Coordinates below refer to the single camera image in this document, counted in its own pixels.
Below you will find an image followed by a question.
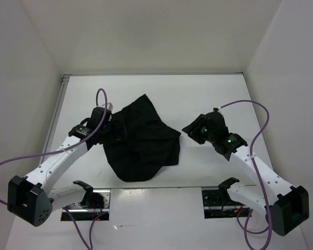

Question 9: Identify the black skirt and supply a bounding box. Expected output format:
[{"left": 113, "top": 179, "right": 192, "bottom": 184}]
[{"left": 103, "top": 94, "right": 180, "bottom": 182}]

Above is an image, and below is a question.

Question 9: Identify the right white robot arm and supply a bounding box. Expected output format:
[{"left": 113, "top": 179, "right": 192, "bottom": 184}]
[{"left": 182, "top": 109, "right": 309, "bottom": 236}]

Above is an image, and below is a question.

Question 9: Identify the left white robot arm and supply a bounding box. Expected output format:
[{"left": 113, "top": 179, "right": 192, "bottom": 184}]
[{"left": 7, "top": 104, "right": 125, "bottom": 227}]

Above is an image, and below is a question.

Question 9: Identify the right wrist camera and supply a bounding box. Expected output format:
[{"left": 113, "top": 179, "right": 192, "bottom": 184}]
[{"left": 213, "top": 107, "right": 222, "bottom": 115}]

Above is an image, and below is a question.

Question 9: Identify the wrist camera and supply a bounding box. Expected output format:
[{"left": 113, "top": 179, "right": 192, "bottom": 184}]
[
  {"left": 101, "top": 103, "right": 113, "bottom": 112},
  {"left": 213, "top": 107, "right": 222, "bottom": 115}
]

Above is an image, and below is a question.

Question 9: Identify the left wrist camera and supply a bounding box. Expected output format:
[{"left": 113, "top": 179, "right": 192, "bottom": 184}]
[{"left": 101, "top": 103, "right": 113, "bottom": 112}]

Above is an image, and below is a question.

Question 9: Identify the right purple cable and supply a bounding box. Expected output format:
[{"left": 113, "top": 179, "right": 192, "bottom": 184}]
[{"left": 216, "top": 100, "right": 273, "bottom": 250}]

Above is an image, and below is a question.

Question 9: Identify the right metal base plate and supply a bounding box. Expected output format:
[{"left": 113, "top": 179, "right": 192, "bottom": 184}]
[{"left": 201, "top": 188, "right": 249, "bottom": 219}]

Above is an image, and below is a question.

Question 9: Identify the metal base plate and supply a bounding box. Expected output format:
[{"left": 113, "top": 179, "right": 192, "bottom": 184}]
[
  {"left": 201, "top": 188, "right": 249, "bottom": 219},
  {"left": 66, "top": 189, "right": 111, "bottom": 222}
]

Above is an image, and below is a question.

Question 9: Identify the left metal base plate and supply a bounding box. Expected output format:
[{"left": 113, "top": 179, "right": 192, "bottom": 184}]
[{"left": 66, "top": 189, "right": 111, "bottom": 222}]

